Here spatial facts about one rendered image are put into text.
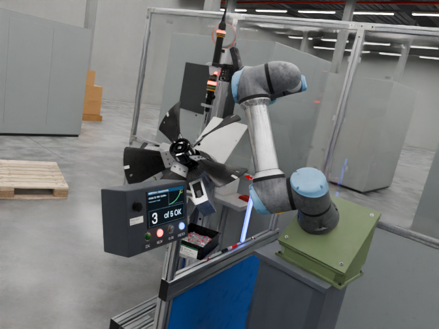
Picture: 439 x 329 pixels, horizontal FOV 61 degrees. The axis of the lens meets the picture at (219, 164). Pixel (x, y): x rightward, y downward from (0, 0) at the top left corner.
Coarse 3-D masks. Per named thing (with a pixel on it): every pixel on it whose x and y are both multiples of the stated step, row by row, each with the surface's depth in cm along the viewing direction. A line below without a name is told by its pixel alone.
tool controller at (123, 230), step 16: (112, 192) 105; (128, 192) 102; (144, 192) 107; (160, 192) 112; (176, 192) 118; (112, 208) 105; (128, 208) 102; (144, 208) 107; (160, 208) 112; (176, 208) 119; (112, 224) 106; (128, 224) 103; (144, 224) 108; (176, 224) 119; (112, 240) 106; (128, 240) 103; (144, 240) 108; (160, 240) 113; (128, 256) 103
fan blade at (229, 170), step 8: (200, 160) 187; (208, 160) 191; (208, 168) 181; (216, 168) 182; (224, 168) 184; (232, 168) 185; (240, 168) 186; (216, 176) 177; (224, 176) 177; (216, 184) 173; (224, 184) 173
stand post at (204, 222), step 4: (212, 192) 229; (212, 196) 231; (196, 212) 236; (200, 212) 234; (196, 216) 236; (200, 216) 234; (208, 216) 234; (196, 220) 236; (200, 220) 235; (204, 220) 232; (208, 220) 234; (196, 224) 238; (200, 224) 235; (204, 224) 233; (208, 224) 236; (188, 260) 243; (188, 264) 243
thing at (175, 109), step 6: (180, 102) 212; (174, 108) 213; (174, 114) 211; (162, 120) 221; (168, 120) 215; (174, 120) 209; (162, 126) 220; (168, 126) 215; (174, 126) 207; (162, 132) 219; (168, 132) 214; (174, 132) 207; (174, 138) 207
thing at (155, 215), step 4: (148, 212) 108; (152, 212) 110; (156, 212) 111; (160, 212) 112; (148, 216) 109; (152, 216) 110; (156, 216) 111; (160, 216) 113; (152, 220) 110; (156, 220) 111; (160, 220) 113; (152, 224) 110; (156, 224) 111; (160, 224) 113
